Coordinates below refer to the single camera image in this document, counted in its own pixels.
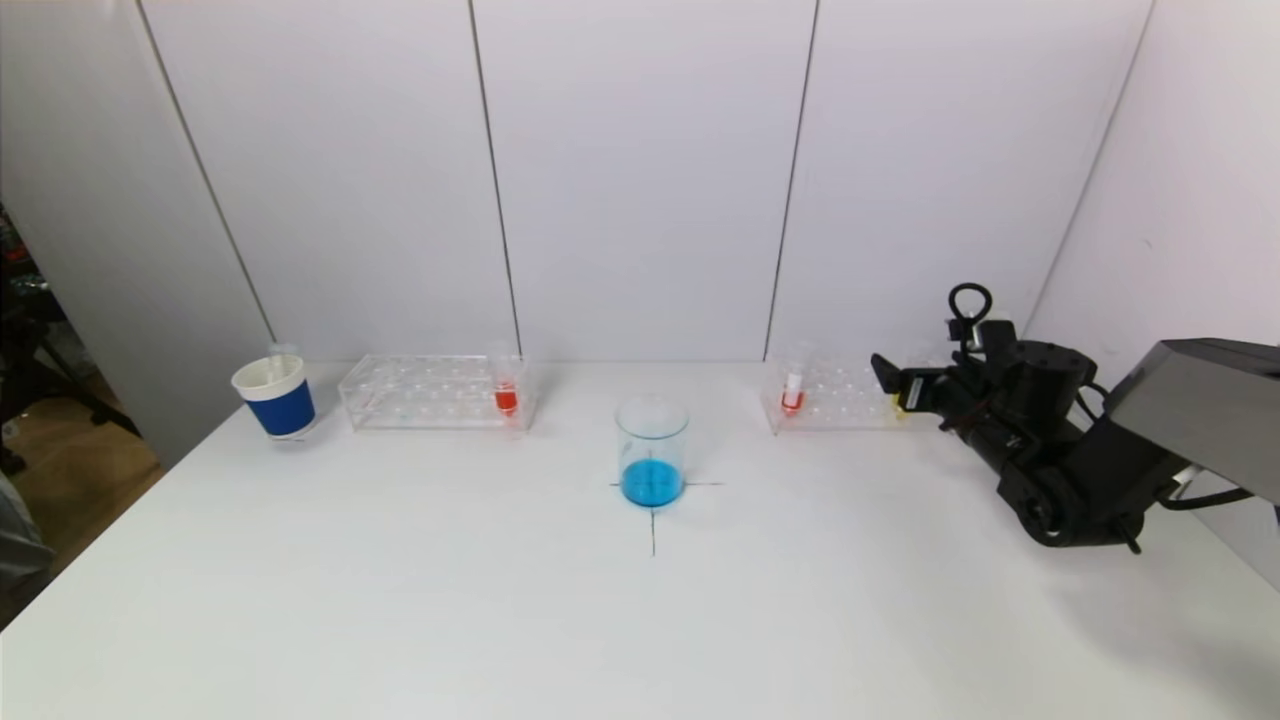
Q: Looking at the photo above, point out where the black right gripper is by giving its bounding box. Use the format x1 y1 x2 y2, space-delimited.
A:
870 353 982 432

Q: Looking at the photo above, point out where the yellow pigment test tube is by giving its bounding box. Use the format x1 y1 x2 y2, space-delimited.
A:
893 340 933 421

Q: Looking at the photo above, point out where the clear acrylic test tube rack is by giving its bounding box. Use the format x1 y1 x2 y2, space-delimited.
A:
759 345 968 436
339 353 533 433

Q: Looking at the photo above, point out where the red pigment tube white label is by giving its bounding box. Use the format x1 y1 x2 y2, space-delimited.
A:
780 343 813 418

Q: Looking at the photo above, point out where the clear glass beaker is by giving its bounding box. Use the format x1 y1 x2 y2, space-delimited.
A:
614 397 690 510

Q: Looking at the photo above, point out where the red pigment test tube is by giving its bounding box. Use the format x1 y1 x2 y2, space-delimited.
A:
487 342 523 418

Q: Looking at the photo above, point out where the blue white paper cup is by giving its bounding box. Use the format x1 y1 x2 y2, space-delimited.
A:
230 353 318 442

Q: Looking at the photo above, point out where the dark background equipment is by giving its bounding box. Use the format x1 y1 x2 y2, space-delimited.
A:
0 200 146 479

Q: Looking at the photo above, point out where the grey plastic bag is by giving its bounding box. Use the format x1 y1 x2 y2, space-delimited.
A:
0 470 53 593

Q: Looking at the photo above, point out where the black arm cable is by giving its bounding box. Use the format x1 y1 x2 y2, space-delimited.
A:
946 283 1257 513

